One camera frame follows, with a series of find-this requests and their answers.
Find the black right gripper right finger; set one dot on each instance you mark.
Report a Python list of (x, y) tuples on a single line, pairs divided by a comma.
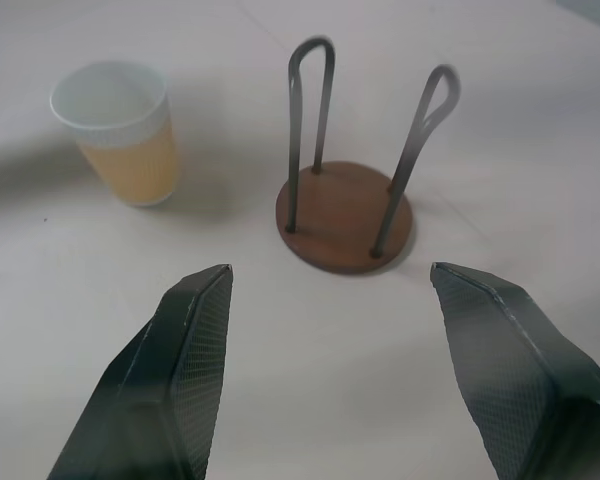
[(520, 370)]

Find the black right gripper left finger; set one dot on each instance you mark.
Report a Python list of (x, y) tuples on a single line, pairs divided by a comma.
[(170, 370)]

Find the orange ribbed paper cup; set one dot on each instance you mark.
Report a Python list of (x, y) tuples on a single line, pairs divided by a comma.
[(130, 150)]

